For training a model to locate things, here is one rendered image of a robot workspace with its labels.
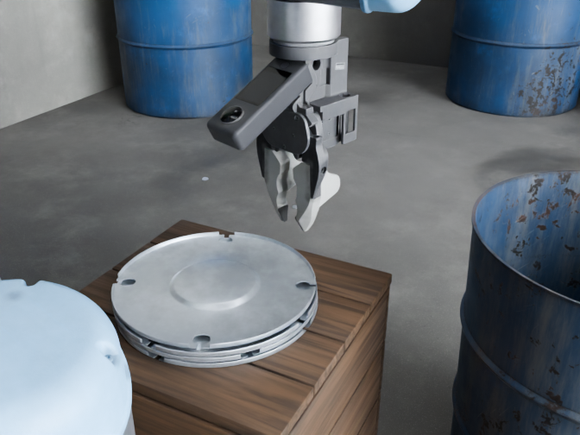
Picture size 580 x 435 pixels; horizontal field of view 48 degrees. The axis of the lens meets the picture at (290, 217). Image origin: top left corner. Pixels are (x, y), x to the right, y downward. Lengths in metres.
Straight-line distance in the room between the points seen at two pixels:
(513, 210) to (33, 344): 0.85
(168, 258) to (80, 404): 0.68
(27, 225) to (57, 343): 1.67
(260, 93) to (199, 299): 0.35
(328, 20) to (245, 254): 0.46
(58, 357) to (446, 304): 1.30
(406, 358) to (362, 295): 0.47
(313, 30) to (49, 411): 0.44
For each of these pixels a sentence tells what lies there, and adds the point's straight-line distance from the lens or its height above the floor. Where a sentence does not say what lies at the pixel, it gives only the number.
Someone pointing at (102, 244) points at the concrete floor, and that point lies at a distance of 1.86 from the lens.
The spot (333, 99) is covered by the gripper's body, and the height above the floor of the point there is 0.68.
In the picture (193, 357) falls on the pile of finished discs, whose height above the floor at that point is 0.37.
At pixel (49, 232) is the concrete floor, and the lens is 1.97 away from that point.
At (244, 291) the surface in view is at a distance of 0.91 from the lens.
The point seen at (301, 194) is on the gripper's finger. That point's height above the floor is 0.59.
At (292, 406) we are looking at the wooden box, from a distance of 0.78.
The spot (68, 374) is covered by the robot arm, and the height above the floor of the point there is 0.67.
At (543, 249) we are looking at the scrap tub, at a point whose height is 0.34.
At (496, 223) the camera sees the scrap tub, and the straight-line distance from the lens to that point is 1.07.
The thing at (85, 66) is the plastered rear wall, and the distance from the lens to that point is 3.17.
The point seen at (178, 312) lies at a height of 0.38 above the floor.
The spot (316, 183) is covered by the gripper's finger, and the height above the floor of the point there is 0.61.
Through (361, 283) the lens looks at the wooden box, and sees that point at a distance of 0.99.
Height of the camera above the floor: 0.89
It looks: 28 degrees down
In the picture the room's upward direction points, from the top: straight up
